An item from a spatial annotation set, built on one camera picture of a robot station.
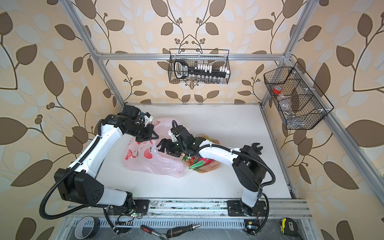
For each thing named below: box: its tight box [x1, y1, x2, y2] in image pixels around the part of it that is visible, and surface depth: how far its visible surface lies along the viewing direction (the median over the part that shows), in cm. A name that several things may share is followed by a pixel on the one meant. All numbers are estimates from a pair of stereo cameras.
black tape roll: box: [74, 216, 100, 240], surface depth 70 cm
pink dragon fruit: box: [189, 156, 214, 170], surface depth 84 cm
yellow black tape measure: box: [280, 217, 300, 237], surface depth 68 cm
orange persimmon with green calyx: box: [181, 152, 189, 162], surface depth 84 cm
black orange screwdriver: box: [166, 224, 201, 238], surface depth 68 cm
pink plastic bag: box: [123, 118, 186, 179], surface depth 77 cm
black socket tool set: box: [174, 59, 230, 81], surface depth 86 cm
